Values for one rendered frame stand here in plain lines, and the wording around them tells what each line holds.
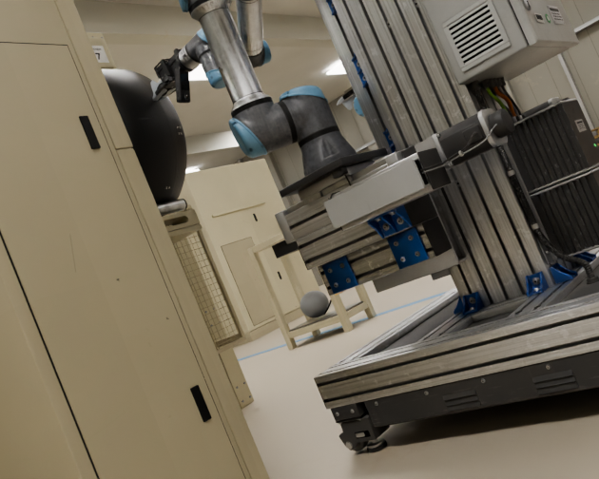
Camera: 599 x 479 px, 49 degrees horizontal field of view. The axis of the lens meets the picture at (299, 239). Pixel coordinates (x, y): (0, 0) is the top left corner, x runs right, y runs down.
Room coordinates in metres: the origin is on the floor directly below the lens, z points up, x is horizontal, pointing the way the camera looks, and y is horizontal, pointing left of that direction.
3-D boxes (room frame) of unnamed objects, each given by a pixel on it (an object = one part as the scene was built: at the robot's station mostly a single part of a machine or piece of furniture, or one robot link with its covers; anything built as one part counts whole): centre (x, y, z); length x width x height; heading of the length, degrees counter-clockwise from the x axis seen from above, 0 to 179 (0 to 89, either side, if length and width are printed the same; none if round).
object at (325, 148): (1.73, -0.15, 0.77); 0.15 x 0.15 x 0.10
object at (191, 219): (2.27, 0.46, 0.84); 0.36 x 0.09 x 0.06; 143
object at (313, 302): (4.71, 0.04, 0.40); 0.60 x 0.35 x 0.80; 50
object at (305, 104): (1.73, -0.15, 0.88); 0.13 x 0.12 x 0.14; 100
